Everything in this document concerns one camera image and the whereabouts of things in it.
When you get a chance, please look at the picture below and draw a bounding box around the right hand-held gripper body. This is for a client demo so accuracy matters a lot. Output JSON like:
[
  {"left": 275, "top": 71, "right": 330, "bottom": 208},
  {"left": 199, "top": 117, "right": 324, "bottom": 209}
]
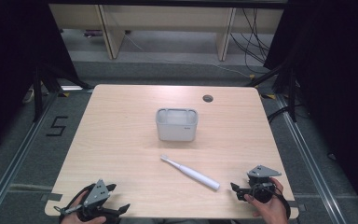
[{"left": 246, "top": 164, "right": 282, "bottom": 204}]

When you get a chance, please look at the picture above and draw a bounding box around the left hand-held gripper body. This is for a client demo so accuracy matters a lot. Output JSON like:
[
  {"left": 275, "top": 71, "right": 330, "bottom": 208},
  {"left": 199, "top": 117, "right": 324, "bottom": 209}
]
[{"left": 53, "top": 178, "right": 121, "bottom": 224}]

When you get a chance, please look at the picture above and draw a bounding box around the white electric toothbrush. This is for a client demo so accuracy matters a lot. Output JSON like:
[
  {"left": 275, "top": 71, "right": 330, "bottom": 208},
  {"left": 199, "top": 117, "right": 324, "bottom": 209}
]
[{"left": 159, "top": 154, "right": 221, "bottom": 191}]

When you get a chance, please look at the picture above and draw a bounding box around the white plastic storage container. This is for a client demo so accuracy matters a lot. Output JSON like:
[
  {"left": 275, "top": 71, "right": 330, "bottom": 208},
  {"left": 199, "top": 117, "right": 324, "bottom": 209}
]
[{"left": 155, "top": 107, "right": 199, "bottom": 142}]

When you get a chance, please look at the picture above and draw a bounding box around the person's right hand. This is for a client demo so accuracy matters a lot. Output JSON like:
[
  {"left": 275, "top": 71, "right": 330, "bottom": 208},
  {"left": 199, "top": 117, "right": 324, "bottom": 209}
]
[{"left": 243, "top": 176, "right": 289, "bottom": 224}]

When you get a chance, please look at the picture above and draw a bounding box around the person's left hand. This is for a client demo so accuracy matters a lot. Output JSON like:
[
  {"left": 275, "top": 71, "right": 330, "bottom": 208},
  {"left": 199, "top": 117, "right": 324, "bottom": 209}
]
[{"left": 60, "top": 189, "right": 107, "bottom": 224}]

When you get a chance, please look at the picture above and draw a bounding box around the black metal stand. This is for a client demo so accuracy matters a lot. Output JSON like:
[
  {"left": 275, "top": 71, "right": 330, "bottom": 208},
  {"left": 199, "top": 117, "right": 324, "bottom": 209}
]
[
  {"left": 244, "top": 61, "right": 298, "bottom": 123},
  {"left": 32, "top": 65, "right": 45, "bottom": 123}
]

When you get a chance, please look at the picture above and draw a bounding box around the black curtain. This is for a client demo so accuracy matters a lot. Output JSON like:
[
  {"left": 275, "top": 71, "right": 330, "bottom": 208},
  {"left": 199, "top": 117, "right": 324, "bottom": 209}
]
[
  {"left": 262, "top": 0, "right": 358, "bottom": 222},
  {"left": 0, "top": 0, "right": 91, "bottom": 158}
]

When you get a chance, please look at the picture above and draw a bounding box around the beige wooden desk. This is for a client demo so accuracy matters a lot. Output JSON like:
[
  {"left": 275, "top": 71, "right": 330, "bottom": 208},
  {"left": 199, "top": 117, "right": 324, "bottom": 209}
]
[{"left": 48, "top": 3, "right": 285, "bottom": 62}]

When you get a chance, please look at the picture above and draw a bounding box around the black gripper strap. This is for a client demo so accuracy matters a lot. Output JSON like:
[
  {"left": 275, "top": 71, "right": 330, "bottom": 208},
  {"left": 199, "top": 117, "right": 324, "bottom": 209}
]
[{"left": 62, "top": 182, "right": 97, "bottom": 216}]

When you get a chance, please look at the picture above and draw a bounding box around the black wrist strap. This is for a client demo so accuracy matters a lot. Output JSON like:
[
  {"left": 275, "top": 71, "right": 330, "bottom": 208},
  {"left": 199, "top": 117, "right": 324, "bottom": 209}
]
[{"left": 271, "top": 186, "right": 292, "bottom": 220}]

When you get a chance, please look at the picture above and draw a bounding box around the aluminium floor rail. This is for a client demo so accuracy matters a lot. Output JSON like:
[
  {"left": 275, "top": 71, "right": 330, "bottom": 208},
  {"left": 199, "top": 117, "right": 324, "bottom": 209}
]
[
  {"left": 0, "top": 91, "right": 61, "bottom": 224},
  {"left": 275, "top": 93, "right": 350, "bottom": 224}
]

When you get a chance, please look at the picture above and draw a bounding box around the black floor cable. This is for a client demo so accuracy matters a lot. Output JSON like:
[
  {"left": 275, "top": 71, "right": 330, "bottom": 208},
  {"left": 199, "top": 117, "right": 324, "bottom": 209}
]
[{"left": 266, "top": 104, "right": 306, "bottom": 125}]

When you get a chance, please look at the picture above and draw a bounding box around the thin white cable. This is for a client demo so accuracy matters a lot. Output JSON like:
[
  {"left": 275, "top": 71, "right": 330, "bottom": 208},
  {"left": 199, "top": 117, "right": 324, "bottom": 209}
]
[{"left": 123, "top": 31, "right": 254, "bottom": 78}]

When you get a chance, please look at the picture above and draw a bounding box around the bundle of black cables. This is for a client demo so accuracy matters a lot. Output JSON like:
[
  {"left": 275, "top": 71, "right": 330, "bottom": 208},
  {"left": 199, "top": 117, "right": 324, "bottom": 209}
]
[{"left": 228, "top": 7, "right": 275, "bottom": 75}]

